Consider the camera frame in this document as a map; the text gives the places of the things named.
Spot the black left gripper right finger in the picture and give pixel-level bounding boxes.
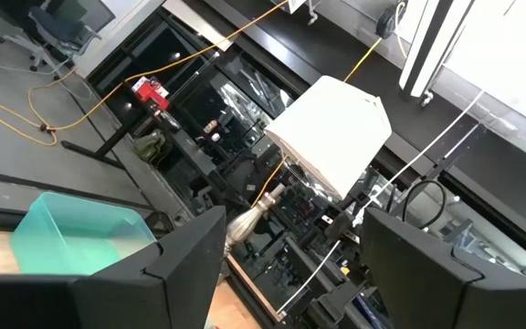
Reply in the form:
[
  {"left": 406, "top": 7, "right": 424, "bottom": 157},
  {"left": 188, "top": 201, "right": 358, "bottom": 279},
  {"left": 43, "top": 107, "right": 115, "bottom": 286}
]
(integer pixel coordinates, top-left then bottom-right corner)
[{"left": 360, "top": 207, "right": 526, "bottom": 329}]

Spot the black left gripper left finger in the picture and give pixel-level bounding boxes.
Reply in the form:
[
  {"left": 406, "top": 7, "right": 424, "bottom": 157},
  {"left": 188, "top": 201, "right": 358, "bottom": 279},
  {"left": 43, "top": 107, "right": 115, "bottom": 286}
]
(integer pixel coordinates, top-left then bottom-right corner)
[{"left": 0, "top": 205, "right": 227, "bottom": 329}]

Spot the office chair white base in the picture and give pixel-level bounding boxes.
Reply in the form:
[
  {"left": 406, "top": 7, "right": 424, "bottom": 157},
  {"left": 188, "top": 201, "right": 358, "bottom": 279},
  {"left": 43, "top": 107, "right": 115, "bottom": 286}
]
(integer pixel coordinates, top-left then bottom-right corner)
[{"left": 0, "top": 0, "right": 102, "bottom": 74}]

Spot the teal translucent plastic bin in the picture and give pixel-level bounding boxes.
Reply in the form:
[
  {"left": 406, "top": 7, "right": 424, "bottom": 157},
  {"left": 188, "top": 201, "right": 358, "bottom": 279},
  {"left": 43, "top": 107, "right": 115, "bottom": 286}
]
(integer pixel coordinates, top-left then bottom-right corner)
[{"left": 9, "top": 191, "right": 158, "bottom": 276}]

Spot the green bag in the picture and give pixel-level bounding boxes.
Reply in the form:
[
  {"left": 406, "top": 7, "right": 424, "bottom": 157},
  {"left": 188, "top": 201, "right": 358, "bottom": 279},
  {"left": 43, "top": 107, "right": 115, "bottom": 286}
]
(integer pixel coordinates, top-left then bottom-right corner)
[{"left": 131, "top": 129, "right": 167, "bottom": 164}]

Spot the table lamp white shade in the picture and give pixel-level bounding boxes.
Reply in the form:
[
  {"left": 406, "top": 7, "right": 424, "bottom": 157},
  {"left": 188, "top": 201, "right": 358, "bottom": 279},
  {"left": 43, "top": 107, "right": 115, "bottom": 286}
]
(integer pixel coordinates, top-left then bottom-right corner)
[{"left": 224, "top": 75, "right": 393, "bottom": 255}]

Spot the red box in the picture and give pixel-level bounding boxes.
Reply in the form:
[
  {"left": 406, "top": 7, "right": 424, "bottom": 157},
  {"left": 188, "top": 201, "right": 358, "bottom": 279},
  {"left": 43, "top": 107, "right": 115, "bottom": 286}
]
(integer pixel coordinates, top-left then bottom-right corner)
[{"left": 131, "top": 76, "right": 172, "bottom": 111}]

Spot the black cable loop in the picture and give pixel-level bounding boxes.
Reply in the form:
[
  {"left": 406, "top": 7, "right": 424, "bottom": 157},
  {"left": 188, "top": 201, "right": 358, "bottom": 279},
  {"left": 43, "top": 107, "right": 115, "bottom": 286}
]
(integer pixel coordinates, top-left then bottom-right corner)
[{"left": 402, "top": 179, "right": 447, "bottom": 229}]

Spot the white cable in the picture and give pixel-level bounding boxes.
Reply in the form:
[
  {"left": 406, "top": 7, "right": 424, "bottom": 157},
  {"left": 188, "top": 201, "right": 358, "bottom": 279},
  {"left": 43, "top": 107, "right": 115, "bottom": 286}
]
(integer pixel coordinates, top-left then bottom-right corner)
[{"left": 275, "top": 90, "right": 487, "bottom": 316}]

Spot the white black frame post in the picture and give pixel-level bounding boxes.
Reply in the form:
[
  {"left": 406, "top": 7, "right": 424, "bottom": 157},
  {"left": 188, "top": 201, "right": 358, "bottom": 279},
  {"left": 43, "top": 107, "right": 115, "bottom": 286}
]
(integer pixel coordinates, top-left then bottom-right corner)
[{"left": 398, "top": 0, "right": 474, "bottom": 100}]

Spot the orange hanging cable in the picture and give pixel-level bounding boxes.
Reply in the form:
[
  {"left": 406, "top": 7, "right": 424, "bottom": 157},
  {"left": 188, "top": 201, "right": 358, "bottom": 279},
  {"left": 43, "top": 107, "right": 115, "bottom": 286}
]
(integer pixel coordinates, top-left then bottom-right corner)
[{"left": 249, "top": 37, "right": 384, "bottom": 207}]

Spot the orange floor extension cable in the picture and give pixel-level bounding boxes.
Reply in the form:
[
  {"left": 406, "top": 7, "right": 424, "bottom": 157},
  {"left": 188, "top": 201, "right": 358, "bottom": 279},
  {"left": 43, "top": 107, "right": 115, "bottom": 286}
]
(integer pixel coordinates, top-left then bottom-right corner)
[{"left": 0, "top": 0, "right": 291, "bottom": 147}]

